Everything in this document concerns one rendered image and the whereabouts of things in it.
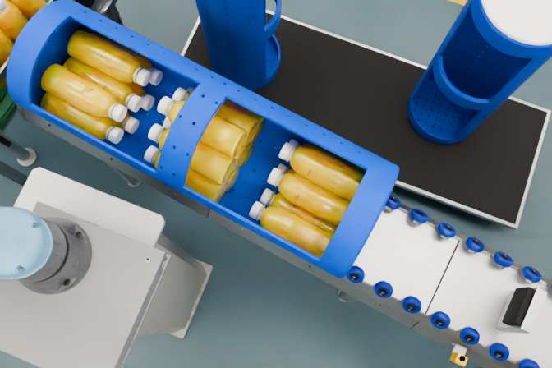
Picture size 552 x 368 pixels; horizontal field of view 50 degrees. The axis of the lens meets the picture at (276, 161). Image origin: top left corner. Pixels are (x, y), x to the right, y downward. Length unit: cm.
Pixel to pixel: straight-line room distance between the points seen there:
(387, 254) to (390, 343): 97
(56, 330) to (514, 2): 134
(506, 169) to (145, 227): 160
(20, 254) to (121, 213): 33
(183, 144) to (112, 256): 27
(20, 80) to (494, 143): 178
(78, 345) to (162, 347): 123
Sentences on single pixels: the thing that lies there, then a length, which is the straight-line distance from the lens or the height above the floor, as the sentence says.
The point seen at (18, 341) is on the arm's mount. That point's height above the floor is 122.
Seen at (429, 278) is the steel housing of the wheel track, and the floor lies 93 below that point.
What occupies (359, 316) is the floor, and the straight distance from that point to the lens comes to 244.
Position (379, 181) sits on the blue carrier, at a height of 122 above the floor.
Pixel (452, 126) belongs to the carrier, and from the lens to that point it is 248.
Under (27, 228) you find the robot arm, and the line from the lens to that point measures 106.
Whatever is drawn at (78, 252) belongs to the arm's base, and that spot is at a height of 128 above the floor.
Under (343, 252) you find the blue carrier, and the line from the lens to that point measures 124.
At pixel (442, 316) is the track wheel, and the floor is 98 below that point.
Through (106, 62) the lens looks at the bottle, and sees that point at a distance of 146.
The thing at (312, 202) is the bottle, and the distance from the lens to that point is 135.
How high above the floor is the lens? 242
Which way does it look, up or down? 75 degrees down
